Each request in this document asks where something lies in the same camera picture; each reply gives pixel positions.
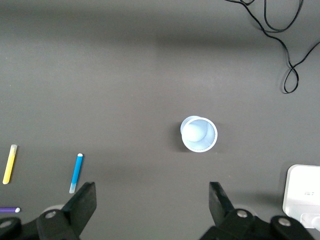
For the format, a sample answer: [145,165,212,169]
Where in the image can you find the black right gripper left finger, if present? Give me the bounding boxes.
[0,181,98,240]

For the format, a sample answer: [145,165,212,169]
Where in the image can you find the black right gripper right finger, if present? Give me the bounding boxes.
[199,181,315,240]

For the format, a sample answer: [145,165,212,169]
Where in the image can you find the blue marker with white cap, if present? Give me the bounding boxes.
[68,153,84,195]

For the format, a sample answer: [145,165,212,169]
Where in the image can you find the purple marker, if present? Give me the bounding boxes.
[0,206,21,214]

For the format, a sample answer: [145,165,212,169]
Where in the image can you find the yellow marker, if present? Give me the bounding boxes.
[2,144,19,186]

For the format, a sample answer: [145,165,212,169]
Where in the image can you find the white flat box device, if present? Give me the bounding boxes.
[282,163,320,230]

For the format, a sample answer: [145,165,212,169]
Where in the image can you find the light blue plastic cup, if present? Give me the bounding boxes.
[179,115,219,153]

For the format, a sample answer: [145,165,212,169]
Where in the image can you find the long thin black cable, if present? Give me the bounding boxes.
[224,0,320,95]

